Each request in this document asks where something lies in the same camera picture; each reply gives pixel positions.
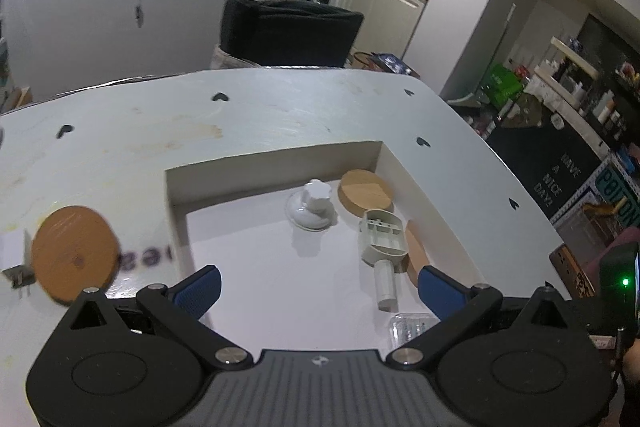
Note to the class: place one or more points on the dark printed box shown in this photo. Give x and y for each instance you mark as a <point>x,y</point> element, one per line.
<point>392,63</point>

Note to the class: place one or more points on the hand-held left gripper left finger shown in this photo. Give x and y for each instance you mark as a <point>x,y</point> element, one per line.
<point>200,289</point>

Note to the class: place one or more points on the thin round wooden coaster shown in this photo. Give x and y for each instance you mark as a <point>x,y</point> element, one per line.
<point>75,254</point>

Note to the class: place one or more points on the white shelf with bottles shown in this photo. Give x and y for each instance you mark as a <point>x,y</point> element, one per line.
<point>575,72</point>

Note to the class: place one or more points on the clear plastic case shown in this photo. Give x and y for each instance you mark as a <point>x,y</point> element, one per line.
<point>407,332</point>

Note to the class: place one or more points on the black letter board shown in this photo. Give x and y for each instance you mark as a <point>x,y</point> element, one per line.
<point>555,167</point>

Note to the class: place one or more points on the brown patterned board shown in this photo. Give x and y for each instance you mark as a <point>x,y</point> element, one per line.
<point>571,272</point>

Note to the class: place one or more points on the white charger plug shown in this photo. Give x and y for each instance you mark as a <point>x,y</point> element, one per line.
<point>14,257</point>

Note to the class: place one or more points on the thick round wooden disc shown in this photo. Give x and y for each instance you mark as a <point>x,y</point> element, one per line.
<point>364,194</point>

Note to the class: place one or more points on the green bag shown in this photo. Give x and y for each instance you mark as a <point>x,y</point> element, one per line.
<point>500,82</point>

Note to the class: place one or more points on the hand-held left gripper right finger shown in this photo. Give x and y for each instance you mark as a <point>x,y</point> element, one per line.
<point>440,292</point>

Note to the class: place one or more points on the white suction cup knob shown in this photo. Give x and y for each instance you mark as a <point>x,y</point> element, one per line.
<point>311,207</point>

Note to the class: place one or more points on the teal sign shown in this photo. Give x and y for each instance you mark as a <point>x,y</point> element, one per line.
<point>620,192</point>

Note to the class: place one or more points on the black chair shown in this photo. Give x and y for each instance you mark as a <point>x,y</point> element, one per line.
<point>290,34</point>

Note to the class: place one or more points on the shallow white box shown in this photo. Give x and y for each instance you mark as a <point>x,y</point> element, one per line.
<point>280,267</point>

